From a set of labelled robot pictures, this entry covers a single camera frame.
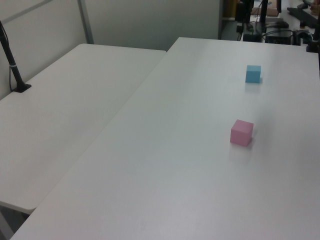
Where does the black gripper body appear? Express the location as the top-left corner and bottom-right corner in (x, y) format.
(235, 1), (248, 24)

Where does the blue cube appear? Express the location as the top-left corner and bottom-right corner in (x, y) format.
(244, 64), (262, 84)

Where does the pink cube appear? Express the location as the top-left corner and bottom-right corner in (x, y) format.
(229, 119), (255, 147)

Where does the black monitor stand pole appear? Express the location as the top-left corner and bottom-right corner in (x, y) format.
(259, 0), (269, 35)

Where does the brown cardboard box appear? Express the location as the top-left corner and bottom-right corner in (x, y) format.
(251, 0), (280, 16)

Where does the black electronics box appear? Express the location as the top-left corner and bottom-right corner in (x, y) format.
(265, 29), (294, 46)

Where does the black table clamp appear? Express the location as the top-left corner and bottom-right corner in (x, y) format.
(305, 23), (320, 54)

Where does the black camera stand pole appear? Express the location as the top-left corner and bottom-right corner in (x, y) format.
(0, 20), (33, 94)

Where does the thin black pole cable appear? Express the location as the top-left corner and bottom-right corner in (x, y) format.
(8, 65), (16, 91)

